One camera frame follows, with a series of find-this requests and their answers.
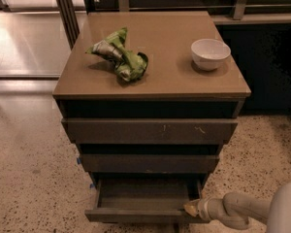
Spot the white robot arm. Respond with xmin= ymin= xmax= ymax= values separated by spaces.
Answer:
xmin=183 ymin=183 xmax=291 ymax=233

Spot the dark metal railing post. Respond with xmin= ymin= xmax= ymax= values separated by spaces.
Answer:
xmin=56 ymin=0 xmax=80 ymax=49

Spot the drawer dark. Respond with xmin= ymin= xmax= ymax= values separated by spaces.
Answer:
xmin=84 ymin=179 xmax=203 ymax=224
xmin=62 ymin=118 xmax=237 ymax=145
xmin=80 ymin=154 xmax=219 ymax=174

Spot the crumpled green chip bag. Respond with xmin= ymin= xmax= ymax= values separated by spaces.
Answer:
xmin=86 ymin=27 xmax=148 ymax=83

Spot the white ceramic bowl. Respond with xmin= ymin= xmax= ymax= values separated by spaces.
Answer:
xmin=191 ymin=39 xmax=231 ymax=71

